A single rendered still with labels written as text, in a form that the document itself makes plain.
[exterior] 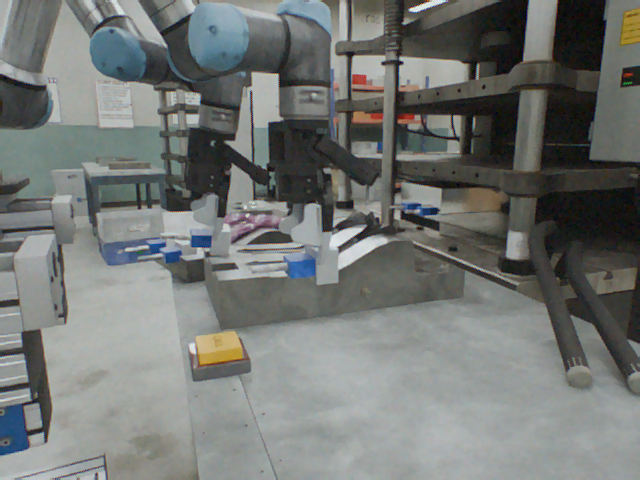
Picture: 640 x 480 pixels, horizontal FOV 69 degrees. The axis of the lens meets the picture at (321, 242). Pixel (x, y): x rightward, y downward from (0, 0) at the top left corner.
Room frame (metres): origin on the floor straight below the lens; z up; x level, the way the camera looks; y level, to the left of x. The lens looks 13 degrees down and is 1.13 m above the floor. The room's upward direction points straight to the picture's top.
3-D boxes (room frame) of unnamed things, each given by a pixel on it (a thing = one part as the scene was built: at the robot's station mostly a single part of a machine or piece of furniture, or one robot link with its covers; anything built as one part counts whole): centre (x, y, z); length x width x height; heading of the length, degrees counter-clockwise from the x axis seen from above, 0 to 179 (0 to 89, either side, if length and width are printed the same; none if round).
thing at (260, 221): (1.25, 0.18, 0.90); 0.26 x 0.18 x 0.08; 127
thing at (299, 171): (0.69, 0.03, 1.09); 0.09 x 0.08 x 0.12; 110
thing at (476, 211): (1.74, -0.59, 0.87); 0.50 x 0.27 x 0.17; 110
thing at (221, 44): (0.65, 0.12, 1.25); 0.11 x 0.11 x 0.08; 36
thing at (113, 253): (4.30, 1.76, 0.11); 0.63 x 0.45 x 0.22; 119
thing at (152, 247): (1.14, 0.43, 0.86); 0.13 x 0.05 x 0.05; 127
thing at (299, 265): (0.69, 0.04, 0.93); 0.13 x 0.05 x 0.05; 110
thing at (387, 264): (0.95, -0.02, 0.87); 0.50 x 0.26 x 0.14; 110
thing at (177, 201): (5.93, 1.44, 1.03); 1.54 x 0.94 x 2.06; 29
